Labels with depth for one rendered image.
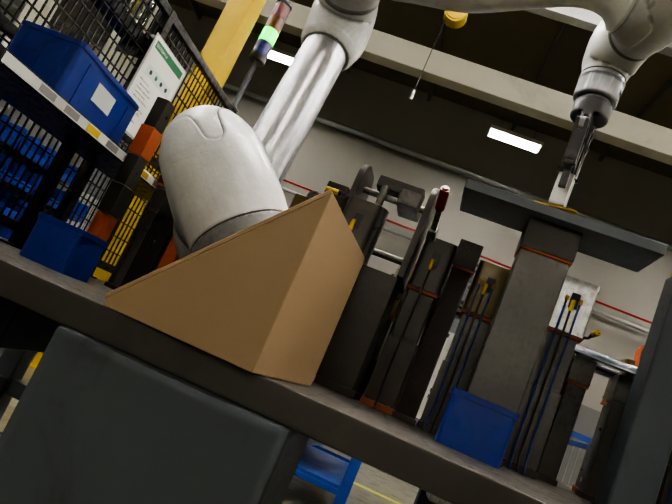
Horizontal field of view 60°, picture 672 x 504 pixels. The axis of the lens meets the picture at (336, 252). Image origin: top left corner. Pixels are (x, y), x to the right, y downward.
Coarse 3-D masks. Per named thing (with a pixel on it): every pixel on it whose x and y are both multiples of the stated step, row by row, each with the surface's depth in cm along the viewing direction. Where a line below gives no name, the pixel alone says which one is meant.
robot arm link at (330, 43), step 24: (312, 24) 125; (336, 24) 124; (360, 24) 126; (312, 48) 122; (336, 48) 124; (360, 48) 129; (288, 72) 120; (312, 72) 119; (336, 72) 124; (288, 96) 115; (312, 96) 118; (264, 120) 113; (288, 120) 113; (312, 120) 119; (264, 144) 110; (288, 144) 112; (288, 168) 114
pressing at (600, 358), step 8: (440, 296) 137; (456, 312) 152; (576, 352) 137; (584, 352) 129; (592, 352) 129; (600, 360) 129; (608, 360) 128; (616, 360) 128; (600, 368) 143; (608, 368) 138; (616, 368) 135; (624, 368) 127; (632, 368) 127; (608, 376) 145
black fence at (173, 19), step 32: (0, 0) 127; (96, 0) 153; (128, 0) 164; (160, 0) 174; (128, 32) 167; (160, 32) 179; (128, 64) 173; (192, 64) 203; (224, 96) 229; (32, 128) 148; (32, 160) 152; (0, 224) 148; (128, 224) 202
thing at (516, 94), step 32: (224, 0) 516; (288, 0) 511; (288, 32) 518; (384, 64) 503; (416, 64) 489; (448, 64) 487; (480, 96) 488; (512, 96) 476; (544, 96) 474; (608, 128) 464; (640, 128) 463
